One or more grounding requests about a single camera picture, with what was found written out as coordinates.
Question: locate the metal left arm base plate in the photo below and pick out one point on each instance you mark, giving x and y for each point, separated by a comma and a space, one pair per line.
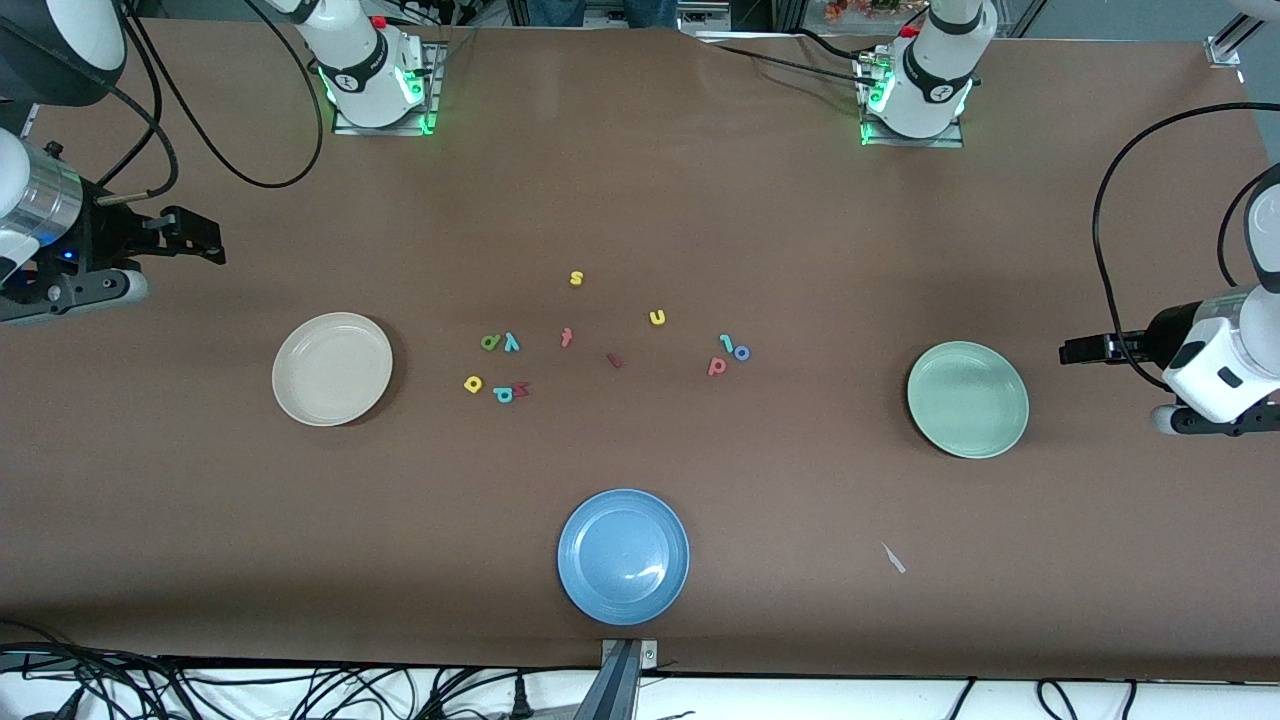
915, 142

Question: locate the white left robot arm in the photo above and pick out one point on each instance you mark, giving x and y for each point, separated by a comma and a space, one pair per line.
935, 70

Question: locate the grey metal box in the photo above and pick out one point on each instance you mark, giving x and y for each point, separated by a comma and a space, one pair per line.
705, 18

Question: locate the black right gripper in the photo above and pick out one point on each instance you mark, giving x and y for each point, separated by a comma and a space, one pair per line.
108, 236

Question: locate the aluminium frame rail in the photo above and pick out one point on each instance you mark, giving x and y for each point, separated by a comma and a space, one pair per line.
28, 120

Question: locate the orange leafy decoration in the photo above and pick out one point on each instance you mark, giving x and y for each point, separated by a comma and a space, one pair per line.
860, 8

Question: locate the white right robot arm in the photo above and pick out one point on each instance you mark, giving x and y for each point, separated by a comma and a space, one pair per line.
360, 70

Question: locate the aluminium frame corner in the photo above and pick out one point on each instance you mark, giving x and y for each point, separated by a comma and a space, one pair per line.
1228, 45

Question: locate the beige brown plate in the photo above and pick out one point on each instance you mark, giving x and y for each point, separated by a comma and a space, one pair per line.
332, 370

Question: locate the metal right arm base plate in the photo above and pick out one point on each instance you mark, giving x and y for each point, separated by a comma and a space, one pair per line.
436, 90

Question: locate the white paper scrap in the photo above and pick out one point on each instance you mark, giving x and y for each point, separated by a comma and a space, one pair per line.
893, 558

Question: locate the blue plate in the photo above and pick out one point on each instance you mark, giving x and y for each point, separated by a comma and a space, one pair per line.
623, 557

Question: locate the grey camera mount pole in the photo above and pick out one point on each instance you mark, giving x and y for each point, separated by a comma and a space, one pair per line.
620, 690

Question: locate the pale green plate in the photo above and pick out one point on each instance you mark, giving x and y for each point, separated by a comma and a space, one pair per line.
968, 400

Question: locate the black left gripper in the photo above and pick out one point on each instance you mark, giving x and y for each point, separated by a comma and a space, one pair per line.
1166, 331

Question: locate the black power plug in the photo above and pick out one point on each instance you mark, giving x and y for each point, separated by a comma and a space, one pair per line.
521, 700

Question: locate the person in blue jeans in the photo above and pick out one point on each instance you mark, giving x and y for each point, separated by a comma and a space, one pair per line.
560, 12

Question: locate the brown table cover sheet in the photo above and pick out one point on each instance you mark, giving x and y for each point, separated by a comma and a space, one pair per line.
800, 250

